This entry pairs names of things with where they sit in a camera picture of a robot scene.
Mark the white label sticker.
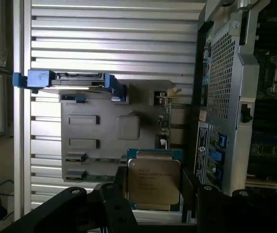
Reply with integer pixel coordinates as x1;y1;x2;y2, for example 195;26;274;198
195;121;213;185

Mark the grey parts rack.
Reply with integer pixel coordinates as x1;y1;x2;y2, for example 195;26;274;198
60;79;193;183

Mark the green motherboard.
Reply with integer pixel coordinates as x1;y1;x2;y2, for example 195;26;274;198
246;14;277;190

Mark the black case latch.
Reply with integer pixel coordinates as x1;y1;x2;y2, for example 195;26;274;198
240;103;253;123

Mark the green graphics card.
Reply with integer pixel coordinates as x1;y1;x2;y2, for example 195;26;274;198
155;88;183;149

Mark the disk drive with blue carrier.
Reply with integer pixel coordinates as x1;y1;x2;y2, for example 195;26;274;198
12;69;127;103

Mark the silver open PC case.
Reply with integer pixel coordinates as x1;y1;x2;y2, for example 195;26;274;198
193;0;277;198

